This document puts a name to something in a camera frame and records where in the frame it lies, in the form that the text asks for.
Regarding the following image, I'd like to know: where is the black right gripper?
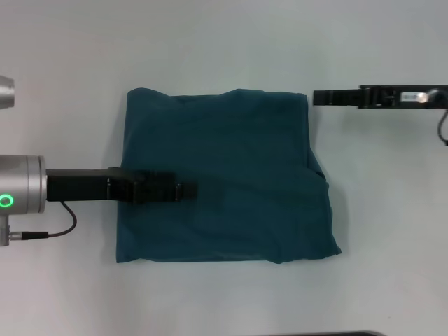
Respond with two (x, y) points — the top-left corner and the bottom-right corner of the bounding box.
(312, 84), (448, 111)

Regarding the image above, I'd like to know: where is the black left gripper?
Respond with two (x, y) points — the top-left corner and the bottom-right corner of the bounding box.
(45, 167), (200, 205)

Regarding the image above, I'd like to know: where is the teal T-shirt with beige print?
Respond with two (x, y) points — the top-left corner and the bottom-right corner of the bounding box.
(115, 87), (342, 265)

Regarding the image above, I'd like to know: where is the right arm cable with plugs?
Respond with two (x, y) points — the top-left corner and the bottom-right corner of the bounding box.
(416, 88), (448, 147)

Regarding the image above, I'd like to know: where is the left arm cable with plug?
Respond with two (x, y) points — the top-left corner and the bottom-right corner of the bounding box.
(0, 199), (78, 248)

